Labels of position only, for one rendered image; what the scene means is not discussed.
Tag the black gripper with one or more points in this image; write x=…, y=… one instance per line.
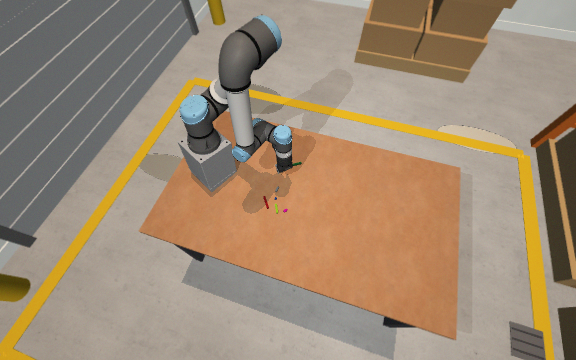
x=284, y=161

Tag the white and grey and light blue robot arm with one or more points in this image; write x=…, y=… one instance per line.
x=243, y=51

